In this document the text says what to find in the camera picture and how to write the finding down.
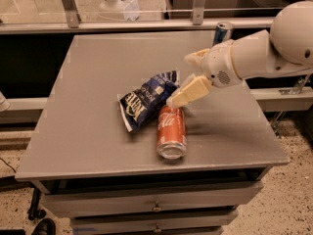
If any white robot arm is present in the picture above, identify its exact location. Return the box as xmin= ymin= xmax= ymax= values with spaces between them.
xmin=166 ymin=1 xmax=313 ymax=108

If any drawer knob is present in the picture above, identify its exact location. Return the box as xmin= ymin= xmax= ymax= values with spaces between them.
xmin=152 ymin=201 xmax=162 ymax=212
xmin=154 ymin=224 xmax=162 ymax=233

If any left metal bracket post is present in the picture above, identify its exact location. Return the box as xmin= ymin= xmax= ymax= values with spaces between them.
xmin=62 ymin=0 xmax=80 ymax=28

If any white pedestal base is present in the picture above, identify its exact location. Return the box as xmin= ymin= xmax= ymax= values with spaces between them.
xmin=99 ymin=0 xmax=140 ymax=22

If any metal railing bar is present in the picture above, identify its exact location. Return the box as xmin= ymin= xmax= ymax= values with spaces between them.
xmin=0 ymin=17 xmax=274 ymax=35

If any right metal bracket post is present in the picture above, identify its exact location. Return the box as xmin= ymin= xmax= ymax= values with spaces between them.
xmin=192 ymin=0 xmax=206 ymax=25

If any blue chip bag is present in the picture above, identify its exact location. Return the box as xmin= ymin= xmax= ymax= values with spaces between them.
xmin=118 ymin=70 xmax=180 ymax=132

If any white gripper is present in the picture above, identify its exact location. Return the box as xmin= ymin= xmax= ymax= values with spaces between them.
xmin=166 ymin=40 xmax=242 ymax=108

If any orange coke can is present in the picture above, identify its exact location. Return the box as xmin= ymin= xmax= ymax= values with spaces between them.
xmin=156 ymin=106 xmax=187 ymax=160

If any metal bracket post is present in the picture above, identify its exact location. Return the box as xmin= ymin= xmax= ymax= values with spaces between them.
xmin=62 ymin=0 xmax=80 ymax=28
xmin=192 ymin=0 xmax=206 ymax=25

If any blue red bull can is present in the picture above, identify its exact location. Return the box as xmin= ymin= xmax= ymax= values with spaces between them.
xmin=213 ymin=22 xmax=234 ymax=45

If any grey drawer cabinet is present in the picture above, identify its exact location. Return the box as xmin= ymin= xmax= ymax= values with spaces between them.
xmin=17 ymin=31 xmax=288 ymax=235

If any lower drawer knob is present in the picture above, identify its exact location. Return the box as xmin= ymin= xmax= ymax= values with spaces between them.
xmin=154 ymin=224 xmax=162 ymax=233

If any top drawer knob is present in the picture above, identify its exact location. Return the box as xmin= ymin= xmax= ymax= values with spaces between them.
xmin=152 ymin=201 xmax=162 ymax=212

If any black caster wheel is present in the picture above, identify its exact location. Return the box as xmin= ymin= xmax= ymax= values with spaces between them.
xmin=27 ymin=188 xmax=46 ymax=220

